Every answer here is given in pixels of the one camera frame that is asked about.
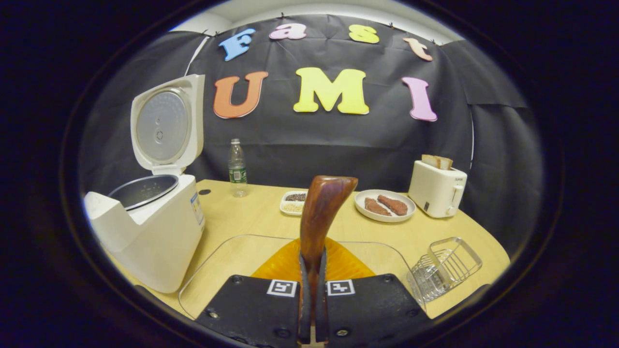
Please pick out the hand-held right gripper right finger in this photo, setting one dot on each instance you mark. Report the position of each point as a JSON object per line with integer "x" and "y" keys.
{"x": 323, "y": 314}

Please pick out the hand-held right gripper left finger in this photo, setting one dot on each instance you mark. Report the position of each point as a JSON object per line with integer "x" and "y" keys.
{"x": 303, "y": 314}

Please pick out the clear plastic rice box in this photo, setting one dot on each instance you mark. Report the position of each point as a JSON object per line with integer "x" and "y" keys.
{"x": 227, "y": 256}

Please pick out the brown wooden spoon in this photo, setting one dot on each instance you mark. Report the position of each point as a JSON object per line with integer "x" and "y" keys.
{"x": 321, "y": 208}

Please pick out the white rice cooker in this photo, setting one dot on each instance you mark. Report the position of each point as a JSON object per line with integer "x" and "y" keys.
{"x": 154, "y": 241}

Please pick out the white divided bean dish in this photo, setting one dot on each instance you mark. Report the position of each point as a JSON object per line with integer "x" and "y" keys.
{"x": 291, "y": 207}

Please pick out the white round plate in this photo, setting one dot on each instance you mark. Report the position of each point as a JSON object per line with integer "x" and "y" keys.
{"x": 362, "y": 208}

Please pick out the brown meat piece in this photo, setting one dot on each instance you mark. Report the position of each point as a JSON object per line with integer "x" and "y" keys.
{"x": 376, "y": 207}
{"x": 394, "y": 205}

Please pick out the clear plastic water bottle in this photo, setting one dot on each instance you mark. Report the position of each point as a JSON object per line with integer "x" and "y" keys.
{"x": 237, "y": 171}

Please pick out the white toaster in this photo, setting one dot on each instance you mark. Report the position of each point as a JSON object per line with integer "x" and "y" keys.
{"x": 435, "y": 191}

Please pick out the black backdrop cloth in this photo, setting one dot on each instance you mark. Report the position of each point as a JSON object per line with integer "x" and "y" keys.
{"x": 314, "y": 145}

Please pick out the toast slices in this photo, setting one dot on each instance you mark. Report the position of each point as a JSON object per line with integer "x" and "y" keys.
{"x": 437, "y": 162}

